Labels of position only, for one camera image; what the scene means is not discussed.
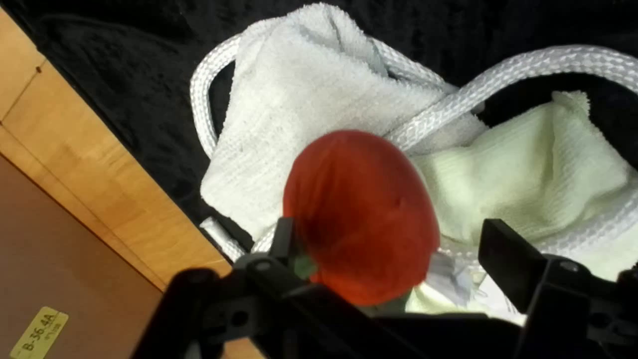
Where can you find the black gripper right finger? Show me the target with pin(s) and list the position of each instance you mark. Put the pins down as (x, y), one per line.
(571, 315)

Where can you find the white towel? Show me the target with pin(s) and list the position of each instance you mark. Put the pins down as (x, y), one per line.
(264, 95)

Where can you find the red plush tomato toy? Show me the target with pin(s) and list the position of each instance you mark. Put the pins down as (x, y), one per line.
(362, 217)

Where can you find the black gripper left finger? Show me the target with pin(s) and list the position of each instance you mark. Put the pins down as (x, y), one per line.
(262, 301)

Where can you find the black table cloth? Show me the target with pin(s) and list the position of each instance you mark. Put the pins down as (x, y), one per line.
(132, 59)

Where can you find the labelled cardboard box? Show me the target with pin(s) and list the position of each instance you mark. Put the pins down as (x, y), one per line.
(65, 295)

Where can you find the pale yellow cloth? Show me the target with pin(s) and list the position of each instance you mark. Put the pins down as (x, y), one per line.
(545, 173)

